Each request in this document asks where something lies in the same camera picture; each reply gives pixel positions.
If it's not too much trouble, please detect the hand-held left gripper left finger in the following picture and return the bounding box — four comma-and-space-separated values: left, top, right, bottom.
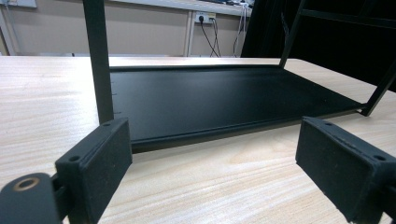
55, 118, 134, 224

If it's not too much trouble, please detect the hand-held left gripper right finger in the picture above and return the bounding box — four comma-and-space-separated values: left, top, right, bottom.
295, 116, 396, 224

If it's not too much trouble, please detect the black two-tier metal rack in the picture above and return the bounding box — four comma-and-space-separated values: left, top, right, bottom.
81, 0, 396, 154

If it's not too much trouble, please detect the dark curtain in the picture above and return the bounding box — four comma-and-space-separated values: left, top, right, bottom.
241, 0, 396, 94

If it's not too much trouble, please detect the black power cable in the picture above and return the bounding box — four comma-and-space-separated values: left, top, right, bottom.
199, 16, 219, 59
211, 17, 222, 59

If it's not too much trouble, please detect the white cable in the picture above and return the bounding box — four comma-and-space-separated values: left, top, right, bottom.
233, 2, 250, 58

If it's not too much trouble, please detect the white wall socket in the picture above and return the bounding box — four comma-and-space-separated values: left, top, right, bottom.
194, 10, 217, 24

